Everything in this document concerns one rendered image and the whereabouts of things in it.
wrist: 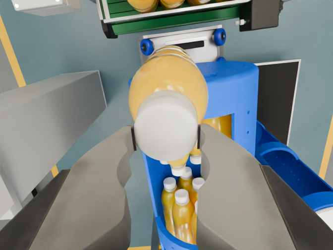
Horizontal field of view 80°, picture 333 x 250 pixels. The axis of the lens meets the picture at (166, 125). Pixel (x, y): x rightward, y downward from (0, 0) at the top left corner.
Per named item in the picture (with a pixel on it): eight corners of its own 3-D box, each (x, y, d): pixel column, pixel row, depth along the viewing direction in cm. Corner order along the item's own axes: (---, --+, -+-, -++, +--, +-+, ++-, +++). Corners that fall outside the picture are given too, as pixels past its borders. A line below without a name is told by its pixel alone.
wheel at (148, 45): (148, 55, 54) (155, 54, 55) (146, 37, 53) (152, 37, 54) (140, 56, 58) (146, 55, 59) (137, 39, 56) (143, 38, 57)
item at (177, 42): (165, 50, 59) (165, 52, 48) (164, 41, 58) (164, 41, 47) (199, 45, 59) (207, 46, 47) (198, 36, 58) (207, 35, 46)
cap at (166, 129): (204, 131, 14) (208, 144, 12) (155, 152, 15) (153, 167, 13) (180, 81, 13) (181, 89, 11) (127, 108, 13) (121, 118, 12)
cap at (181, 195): (190, 203, 56) (189, 198, 55) (176, 205, 56) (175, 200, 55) (188, 193, 59) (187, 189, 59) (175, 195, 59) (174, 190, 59)
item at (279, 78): (218, 214, 208) (222, 226, 194) (218, 64, 150) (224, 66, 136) (269, 210, 206) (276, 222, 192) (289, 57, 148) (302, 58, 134)
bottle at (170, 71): (200, 80, 31) (234, 141, 14) (160, 100, 32) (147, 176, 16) (181, 36, 28) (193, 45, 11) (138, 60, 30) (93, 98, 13)
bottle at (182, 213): (200, 252, 61) (196, 206, 54) (178, 255, 61) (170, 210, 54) (196, 232, 68) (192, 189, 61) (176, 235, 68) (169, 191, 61)
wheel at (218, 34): (213, 46, 55) (220, 46, 53) (212, 28, 53) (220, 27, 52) (220, 45, 58) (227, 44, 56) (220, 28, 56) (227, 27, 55)
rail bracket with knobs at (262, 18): (231, 33, 60) (243, 31, 51) (231, 5, 57) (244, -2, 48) (264, 28, 60) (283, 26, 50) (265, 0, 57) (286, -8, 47)
